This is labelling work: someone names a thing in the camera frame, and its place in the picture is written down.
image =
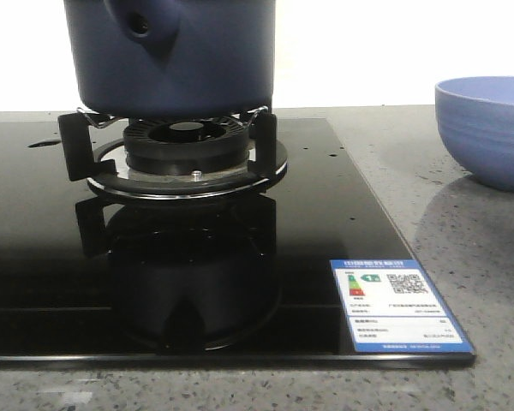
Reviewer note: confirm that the blue plastic bowl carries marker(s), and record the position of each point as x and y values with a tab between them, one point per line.
475	120

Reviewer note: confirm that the black pot support grate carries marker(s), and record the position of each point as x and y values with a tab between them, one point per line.
106	171

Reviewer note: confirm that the dark blue cooking pot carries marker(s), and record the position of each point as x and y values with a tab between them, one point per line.
153	59

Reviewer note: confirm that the black glass gas stove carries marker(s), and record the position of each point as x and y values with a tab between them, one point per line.
245	284

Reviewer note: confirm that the black gas burner head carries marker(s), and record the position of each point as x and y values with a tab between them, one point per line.
178	148

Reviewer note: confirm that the blue energy label sticker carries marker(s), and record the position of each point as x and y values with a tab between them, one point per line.
392	307

